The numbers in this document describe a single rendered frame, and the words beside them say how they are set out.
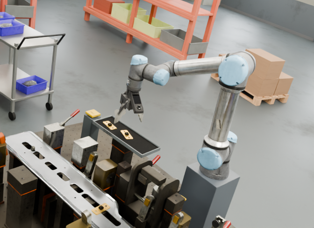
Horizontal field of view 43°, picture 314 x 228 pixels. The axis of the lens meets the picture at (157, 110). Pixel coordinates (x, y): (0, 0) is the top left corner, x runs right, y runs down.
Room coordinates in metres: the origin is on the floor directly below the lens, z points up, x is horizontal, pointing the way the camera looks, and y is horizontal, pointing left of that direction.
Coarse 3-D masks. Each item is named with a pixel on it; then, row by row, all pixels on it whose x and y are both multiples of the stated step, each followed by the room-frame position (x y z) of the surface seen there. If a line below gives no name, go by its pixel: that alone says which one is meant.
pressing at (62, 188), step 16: (16, 144) 1.69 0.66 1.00; (32, 144) 1.73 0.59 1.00; (32, 160) 1.59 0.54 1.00; (48, 160) 1.62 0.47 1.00; (64, 160) 1.65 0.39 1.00; (48, 176) 1.50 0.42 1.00; (80, 176) 1.56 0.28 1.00; (64, 192) 1.42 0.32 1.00; (96, 192) 1.47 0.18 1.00; (80, 208) 1.34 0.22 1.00; (112, 208) 1.39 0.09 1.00; (96, 224) 1.27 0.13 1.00; (112, 224) 1.29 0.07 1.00; (128, 224) 1.31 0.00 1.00
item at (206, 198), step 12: (192, 168) 1.70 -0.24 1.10; (192, 180) 1.68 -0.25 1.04; (204, 180) 1.64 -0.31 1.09; (216, 180) 1.65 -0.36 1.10; (228, 180) 1.67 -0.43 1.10; (180, 192) 1.71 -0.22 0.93; (192, 192) 1.67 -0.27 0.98; (204, 192) 1.62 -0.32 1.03; (216, 192) 1.60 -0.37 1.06; (228, 192) 1.69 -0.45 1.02; (192, 204) 1.65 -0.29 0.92; (204, 204) 1.61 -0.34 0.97; (216, 204) 1.63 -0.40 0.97; (228, 204) 1.72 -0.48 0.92; (192, 216) 1.64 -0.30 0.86; (204, 216) 1.59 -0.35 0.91
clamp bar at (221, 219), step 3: (216, 216) 1.23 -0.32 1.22; (219, 216) 1.23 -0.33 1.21; (216, 219) 1.22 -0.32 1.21; (219, 219) 1.23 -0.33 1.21; (222, 219) 1.22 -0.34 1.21; (213, 222) 1.20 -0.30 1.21; (216, 222) 1.19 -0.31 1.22; (219, 222) 1.21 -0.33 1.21; (222, 222) 1.21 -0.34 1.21; (213, 225) 1.19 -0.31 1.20; (216, 225) 1.19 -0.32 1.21; (219, 225) 1.22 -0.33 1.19; (222, 225) 1.21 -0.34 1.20
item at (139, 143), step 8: (104, 120) 1.87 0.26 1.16; (112, 120) 1.89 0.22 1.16; (120, 128) 1.82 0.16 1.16; (128, 128) 1.84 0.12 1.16; (120, 136) 1.74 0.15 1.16; (136, 136) 1.78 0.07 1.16; (128, 144) 1.68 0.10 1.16; (136, 144) 1.70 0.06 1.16; (144, 144) 1.72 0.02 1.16; (152, 144) 1.74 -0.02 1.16; (144, 152) 1.65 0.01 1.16
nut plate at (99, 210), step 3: (102, 204) 1.40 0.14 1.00; (105, 204) 1.40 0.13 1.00; (96, 207) 1.37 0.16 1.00; (99, 207) 1.36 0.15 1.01; (102, 207) 1.36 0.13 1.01; (105, 207) 1.38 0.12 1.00; (108, 207) 1.38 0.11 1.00; (93, 210) 1.34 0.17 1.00; (96, 210) 1.35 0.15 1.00; (99, 210) 1.35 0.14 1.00; (102, 210) 1.36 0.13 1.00; (105, 210) 1.36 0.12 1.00; (96, 213) 1.33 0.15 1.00; (99, 213) 1.34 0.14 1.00
